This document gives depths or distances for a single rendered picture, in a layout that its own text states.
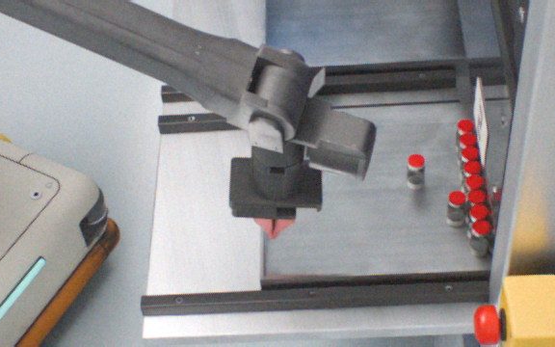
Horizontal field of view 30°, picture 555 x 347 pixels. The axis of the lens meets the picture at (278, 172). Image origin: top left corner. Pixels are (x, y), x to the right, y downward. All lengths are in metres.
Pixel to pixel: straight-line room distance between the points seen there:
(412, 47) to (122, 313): 1.07
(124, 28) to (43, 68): 1.87
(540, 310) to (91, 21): 0.51
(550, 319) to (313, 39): 0.63
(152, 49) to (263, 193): 0.23
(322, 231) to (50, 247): 0.95
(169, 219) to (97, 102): 1.43
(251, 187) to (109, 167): 1.44
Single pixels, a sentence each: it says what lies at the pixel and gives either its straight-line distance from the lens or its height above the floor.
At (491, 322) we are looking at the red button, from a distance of 1.07.
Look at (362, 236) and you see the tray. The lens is 1.28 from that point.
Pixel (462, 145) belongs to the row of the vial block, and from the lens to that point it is 1.32.
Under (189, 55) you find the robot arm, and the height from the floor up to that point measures 1.24.
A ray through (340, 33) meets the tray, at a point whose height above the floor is 0.88.
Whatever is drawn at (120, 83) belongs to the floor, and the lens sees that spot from 2.77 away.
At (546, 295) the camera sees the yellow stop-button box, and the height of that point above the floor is 1.03.
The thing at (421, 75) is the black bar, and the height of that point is 0.90.
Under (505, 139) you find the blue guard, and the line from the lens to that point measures 1.06.
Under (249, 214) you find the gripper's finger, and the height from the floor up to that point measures 1.01.
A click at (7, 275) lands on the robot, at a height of 0.27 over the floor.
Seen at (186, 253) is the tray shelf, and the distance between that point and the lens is 1.29.
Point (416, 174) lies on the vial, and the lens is 1.30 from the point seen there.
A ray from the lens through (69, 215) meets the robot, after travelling 2.17.
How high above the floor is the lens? 1.92
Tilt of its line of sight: 50 degrees down
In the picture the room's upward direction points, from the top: 7 degrees counter-clockwise
